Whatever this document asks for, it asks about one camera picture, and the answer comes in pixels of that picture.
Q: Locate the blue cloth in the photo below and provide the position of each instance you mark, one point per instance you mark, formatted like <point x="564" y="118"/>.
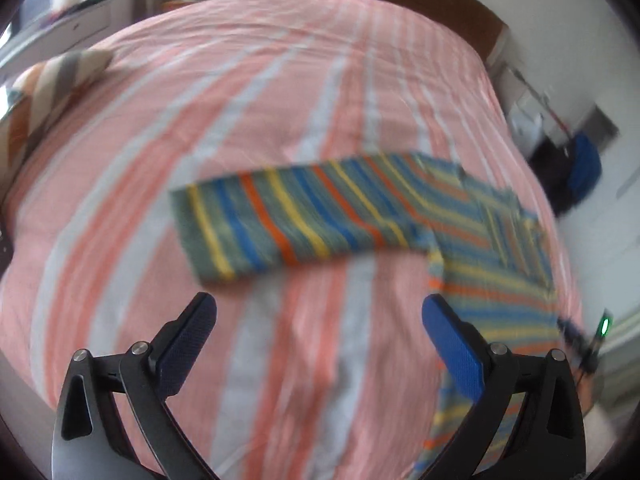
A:
<point x="586" y="165"/>

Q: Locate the white low cabinet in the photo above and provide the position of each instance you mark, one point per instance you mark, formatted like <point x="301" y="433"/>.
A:
<point x="70" y="22"/>

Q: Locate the black jacket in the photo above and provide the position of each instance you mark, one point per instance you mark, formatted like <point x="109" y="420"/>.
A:
<point x="550" y="170"/>

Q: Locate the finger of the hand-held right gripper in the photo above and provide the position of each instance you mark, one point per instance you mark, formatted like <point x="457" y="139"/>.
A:
<point x="571" y="332"/>

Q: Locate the pink striped bed sheet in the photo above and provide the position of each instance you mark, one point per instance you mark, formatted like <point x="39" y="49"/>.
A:
<point x="150" y="160"/>

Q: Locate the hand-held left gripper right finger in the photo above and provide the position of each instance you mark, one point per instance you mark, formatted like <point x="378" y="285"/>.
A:
<point x="452" y="345"/>

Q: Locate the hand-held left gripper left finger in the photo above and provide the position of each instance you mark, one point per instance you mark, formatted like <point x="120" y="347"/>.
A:
<point x="187" y="340"/>

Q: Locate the striped pillow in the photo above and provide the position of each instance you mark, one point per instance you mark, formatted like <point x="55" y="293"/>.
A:
<point x="45" y="90"/>

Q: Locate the multicolour striped shirt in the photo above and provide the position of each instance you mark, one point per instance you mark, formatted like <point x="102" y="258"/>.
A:
<point x="300" y="220"/>

